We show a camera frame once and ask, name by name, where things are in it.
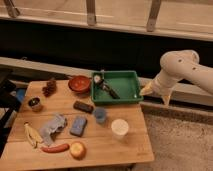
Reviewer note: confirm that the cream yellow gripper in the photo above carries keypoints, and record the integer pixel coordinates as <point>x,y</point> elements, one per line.
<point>147,89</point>

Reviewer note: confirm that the dark red grape bunch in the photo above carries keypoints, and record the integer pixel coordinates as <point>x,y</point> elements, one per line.
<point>50,88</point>

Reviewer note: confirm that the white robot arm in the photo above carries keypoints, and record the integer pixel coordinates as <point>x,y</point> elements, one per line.
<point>176,66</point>

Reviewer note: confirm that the green plastic tray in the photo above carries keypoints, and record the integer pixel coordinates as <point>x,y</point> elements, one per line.
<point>124,83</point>

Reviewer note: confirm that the black tool in tray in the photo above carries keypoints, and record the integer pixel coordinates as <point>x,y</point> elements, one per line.
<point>109,90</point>

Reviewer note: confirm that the white round cup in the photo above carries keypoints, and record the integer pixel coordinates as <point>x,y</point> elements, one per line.
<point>119,128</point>

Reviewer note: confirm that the round white dial object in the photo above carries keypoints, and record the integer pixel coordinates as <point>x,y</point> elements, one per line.
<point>97,79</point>

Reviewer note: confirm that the small blue cup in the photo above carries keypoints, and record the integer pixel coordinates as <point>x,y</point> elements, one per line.
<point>100,115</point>

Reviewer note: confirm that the red bowl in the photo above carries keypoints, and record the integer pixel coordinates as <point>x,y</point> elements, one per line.
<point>79,84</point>

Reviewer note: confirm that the blue sponge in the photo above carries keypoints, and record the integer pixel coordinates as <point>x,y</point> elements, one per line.
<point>78,126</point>

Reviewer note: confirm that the red yellow apple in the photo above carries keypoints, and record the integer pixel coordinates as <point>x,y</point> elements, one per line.
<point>77,150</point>

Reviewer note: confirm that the crumpled grey cloth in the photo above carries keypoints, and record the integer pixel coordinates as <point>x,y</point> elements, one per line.
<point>55,125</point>

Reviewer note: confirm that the red sausage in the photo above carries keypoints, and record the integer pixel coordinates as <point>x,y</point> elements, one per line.
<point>56,149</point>

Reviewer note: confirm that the small dark cup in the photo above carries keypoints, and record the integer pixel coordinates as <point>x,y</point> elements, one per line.
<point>35,104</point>

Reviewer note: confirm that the black chair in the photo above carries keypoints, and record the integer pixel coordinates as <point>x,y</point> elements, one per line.
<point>7,100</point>

